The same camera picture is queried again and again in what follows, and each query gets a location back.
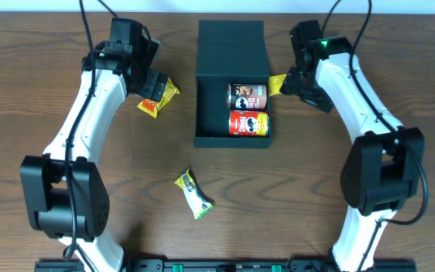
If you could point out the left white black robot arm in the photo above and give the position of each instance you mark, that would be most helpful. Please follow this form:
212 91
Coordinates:
63 190

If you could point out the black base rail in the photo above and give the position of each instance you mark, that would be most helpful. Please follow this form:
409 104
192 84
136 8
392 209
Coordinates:
297 265

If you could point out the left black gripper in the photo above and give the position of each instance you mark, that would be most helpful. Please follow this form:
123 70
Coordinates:
155 85

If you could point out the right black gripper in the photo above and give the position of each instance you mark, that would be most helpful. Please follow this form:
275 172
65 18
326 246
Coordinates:
293 84

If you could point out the small yellow snack packet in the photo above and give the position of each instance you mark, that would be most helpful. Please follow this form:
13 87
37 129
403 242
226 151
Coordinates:
275 83

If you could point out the black gift box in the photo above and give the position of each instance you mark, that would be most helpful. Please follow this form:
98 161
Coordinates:
229 52

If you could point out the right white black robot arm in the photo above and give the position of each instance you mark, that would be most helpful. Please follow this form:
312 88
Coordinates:
382 169

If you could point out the green white snack packet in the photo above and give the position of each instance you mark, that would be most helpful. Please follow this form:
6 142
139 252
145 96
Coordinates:
198 202

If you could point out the dark brown Pringles can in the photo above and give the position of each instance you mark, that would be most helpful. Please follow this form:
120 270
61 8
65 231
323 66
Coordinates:
246 97

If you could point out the red Pringles can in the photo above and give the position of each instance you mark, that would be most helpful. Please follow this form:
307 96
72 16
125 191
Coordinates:
246 123

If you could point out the yellow peanut butter sandwich packet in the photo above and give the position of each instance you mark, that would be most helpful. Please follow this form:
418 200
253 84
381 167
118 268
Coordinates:
153 108

